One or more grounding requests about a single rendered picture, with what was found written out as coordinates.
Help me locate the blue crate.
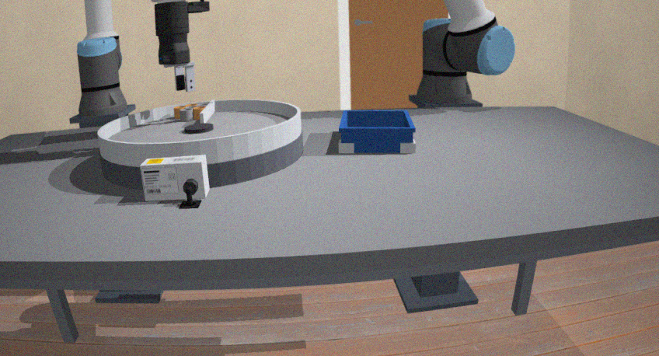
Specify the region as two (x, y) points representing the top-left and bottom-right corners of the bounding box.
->
(338, 109), (417, 155)

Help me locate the grey table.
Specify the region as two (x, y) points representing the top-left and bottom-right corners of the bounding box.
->
(0, 105), (659, 344)

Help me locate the grey turntable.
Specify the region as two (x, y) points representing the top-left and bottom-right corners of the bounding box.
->
(97, 99), (303, 190)

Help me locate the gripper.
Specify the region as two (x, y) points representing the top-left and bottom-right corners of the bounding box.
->
(154, 1), (196, 93)

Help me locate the white control box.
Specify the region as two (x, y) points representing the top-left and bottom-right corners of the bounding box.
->
(140, 155), (211, 211)

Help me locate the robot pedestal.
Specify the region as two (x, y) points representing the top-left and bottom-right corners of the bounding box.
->
(69, 104), (163, 304)
(393, 95), (483, 314)

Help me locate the brown door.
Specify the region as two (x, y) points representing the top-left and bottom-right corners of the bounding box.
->
(349, 0), (450, 111)

